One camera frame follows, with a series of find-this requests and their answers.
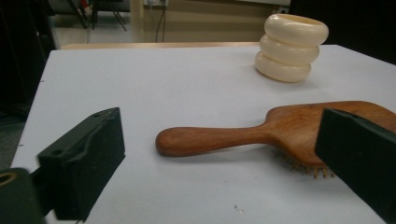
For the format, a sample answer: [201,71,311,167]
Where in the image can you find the black hanging cable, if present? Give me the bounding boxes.
[154,0,168,43]

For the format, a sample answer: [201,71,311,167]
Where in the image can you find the wooden hairbrush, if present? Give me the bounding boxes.
[154,100,396,180]

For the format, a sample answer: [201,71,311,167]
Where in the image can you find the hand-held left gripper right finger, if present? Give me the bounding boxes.
[314,107,396,224]

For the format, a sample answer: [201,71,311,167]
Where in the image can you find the black curtain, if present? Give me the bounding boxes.
[0,0,58,117]
[289,0,396,65]

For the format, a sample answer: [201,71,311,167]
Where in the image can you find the cream ringed holder cup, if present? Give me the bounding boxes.
[254,13,330,84]

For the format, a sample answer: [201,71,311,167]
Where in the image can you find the light wooden shelf unit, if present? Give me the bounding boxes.
[130,0,291,44]

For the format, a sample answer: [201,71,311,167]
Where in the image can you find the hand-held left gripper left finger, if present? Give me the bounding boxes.
[36,106,126,222]

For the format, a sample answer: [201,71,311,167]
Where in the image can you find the black tripod legs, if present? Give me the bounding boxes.
[65,0,128,33]

